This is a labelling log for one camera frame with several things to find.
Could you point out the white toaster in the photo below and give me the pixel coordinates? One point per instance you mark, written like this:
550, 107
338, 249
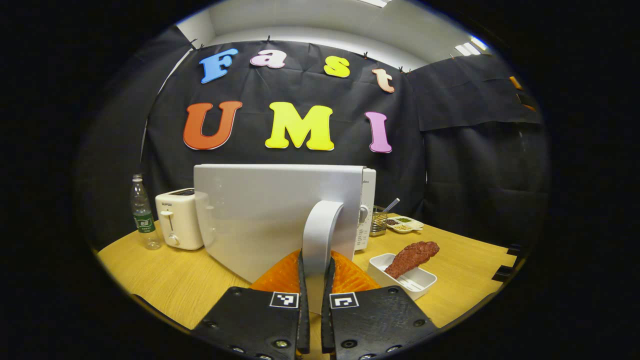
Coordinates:
180, 220

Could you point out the clear plastic water bottle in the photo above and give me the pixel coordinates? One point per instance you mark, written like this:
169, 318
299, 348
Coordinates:
144, 215

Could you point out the black backdrop cloth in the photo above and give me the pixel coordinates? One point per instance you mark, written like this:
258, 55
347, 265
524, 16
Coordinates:
310, 90

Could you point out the white divided seasoning dish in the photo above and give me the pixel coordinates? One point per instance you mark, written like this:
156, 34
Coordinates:
405, 225

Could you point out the white microwave oven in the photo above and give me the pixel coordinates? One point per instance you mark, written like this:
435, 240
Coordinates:
265, 210

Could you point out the metal utensil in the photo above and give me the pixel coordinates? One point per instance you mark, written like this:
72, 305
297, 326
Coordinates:
392, 204

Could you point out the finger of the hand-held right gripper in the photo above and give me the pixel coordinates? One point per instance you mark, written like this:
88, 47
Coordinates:
516, 83

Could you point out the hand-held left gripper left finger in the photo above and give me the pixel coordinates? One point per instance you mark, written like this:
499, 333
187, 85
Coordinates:
260, 325

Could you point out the white rectangular tray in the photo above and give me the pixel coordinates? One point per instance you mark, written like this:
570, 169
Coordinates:
422, 282

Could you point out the ceiling light panel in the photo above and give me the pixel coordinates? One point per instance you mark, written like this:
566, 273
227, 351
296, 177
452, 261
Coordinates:
374, 2
471, 46

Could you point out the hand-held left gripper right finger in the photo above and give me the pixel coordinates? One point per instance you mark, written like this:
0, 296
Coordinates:
370, 325

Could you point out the brown meat skewer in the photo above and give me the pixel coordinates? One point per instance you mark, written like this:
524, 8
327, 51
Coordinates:
412, 255

